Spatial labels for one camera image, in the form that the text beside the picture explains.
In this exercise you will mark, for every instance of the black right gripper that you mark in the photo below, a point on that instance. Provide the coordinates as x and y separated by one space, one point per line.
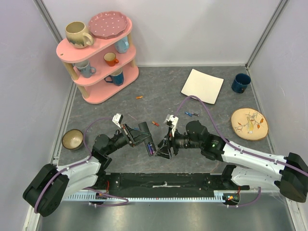
171 142

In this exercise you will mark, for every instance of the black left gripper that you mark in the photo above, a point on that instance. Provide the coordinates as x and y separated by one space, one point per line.
127 130

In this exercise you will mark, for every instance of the black remote control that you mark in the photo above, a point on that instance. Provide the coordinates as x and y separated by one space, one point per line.
148 141

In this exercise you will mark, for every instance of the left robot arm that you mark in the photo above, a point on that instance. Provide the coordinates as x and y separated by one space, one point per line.
53 184

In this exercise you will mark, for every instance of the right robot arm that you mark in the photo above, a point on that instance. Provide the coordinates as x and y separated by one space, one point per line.
245 166

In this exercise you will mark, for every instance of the dark teal mug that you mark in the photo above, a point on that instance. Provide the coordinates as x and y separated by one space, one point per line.
117 77

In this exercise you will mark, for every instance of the brown ceramic bowl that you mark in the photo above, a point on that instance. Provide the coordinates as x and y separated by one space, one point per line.
73 139

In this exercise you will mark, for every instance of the white square plate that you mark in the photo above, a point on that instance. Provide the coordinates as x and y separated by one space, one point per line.
203 86

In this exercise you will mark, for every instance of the pink three-tier shelf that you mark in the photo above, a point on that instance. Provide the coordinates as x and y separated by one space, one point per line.
95 90

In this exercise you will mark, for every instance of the orange mug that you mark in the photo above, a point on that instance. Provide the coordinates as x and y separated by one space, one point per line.
111 59

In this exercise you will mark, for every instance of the grey blue mug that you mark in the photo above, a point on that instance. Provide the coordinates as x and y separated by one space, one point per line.
85 68

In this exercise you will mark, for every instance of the round wooden bird plate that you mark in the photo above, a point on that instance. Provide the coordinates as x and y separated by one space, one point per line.
249 124

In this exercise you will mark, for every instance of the light blue mug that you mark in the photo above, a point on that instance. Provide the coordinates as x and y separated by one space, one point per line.
122 45

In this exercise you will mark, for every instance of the navy blue mug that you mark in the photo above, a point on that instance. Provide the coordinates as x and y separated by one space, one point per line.
240 83

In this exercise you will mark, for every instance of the pink dotted plate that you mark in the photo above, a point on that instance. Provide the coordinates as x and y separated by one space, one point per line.
108 25

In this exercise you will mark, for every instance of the beige ceramic mug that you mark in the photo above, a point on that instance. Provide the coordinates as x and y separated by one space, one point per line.
78 35

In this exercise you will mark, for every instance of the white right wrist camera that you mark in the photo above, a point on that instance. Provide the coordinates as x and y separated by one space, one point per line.
172 122

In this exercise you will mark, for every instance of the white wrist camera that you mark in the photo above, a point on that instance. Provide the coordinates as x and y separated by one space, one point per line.
172 122
117 119

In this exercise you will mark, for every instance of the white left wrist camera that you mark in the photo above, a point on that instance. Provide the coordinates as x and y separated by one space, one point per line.
117 119

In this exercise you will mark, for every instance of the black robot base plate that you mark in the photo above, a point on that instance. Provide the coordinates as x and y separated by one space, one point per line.
165 184

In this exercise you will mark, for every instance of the slotted cable duct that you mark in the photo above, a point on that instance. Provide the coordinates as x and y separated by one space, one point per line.
94 197

